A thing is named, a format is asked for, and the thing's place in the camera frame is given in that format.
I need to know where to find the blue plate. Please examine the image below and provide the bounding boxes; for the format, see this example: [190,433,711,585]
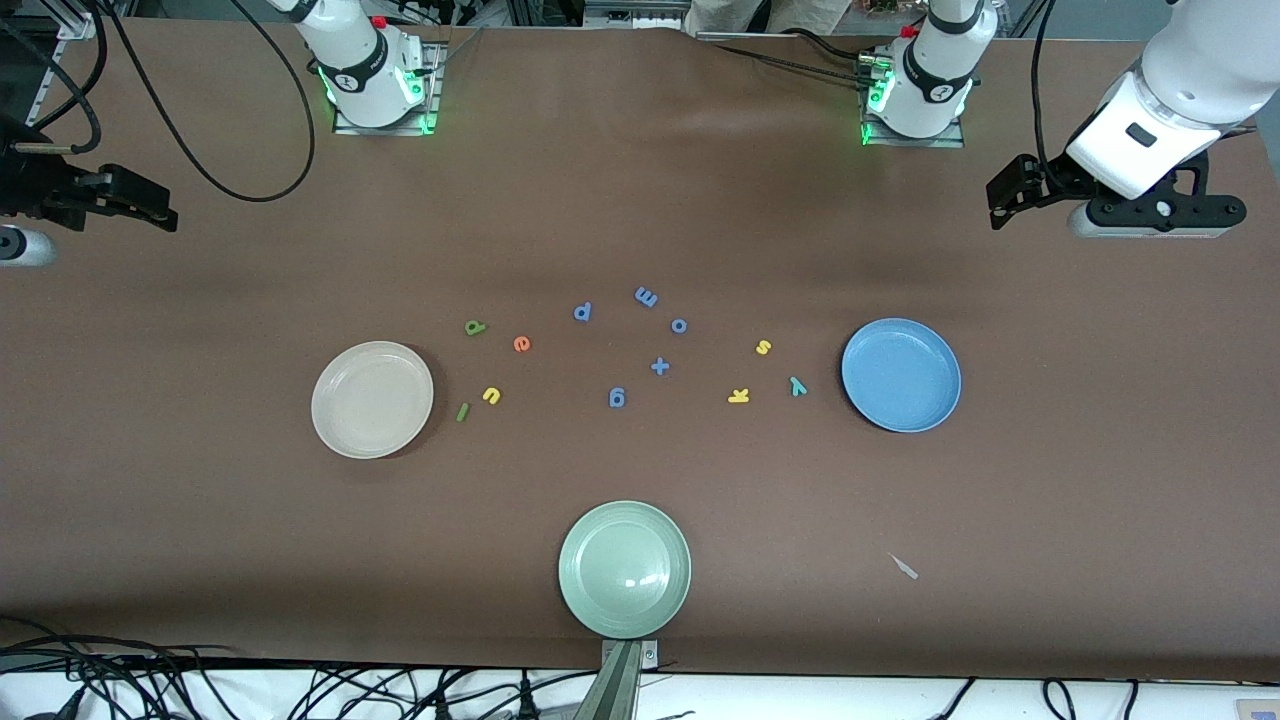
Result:
[841,318,963,434]

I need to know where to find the beige plate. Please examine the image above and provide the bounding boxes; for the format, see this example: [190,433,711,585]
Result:
[311,341,435,460]

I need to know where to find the pale green plate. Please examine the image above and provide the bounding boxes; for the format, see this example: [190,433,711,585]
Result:
[558,500,693,640]

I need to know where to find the black looped cable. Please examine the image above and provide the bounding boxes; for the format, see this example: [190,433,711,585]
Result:
[0,0,109,156]

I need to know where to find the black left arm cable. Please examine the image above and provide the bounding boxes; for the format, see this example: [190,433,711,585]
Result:
[1030,0,1063,186]

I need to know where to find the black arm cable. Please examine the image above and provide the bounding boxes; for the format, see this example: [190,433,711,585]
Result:
[95,0,317,203]
[1030,0,1063,186]

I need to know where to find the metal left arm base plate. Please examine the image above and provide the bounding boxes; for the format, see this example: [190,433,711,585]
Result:
[862,115,966,149]

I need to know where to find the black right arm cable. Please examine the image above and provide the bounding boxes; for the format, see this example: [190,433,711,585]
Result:
[95,0,317,203]

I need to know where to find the aluminium frame rail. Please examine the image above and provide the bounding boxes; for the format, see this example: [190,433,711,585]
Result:
[20,0,101,126]

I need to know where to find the black base cable bundle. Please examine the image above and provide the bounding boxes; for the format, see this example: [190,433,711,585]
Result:
[700,30,881,81]

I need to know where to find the black floor cable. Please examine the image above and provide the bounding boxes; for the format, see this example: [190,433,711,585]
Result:
[0,615,251,720]
[290,665,601,720]
[925,678,1141,720]

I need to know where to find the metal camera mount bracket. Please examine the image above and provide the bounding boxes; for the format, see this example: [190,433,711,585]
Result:
[598,640,661,720]

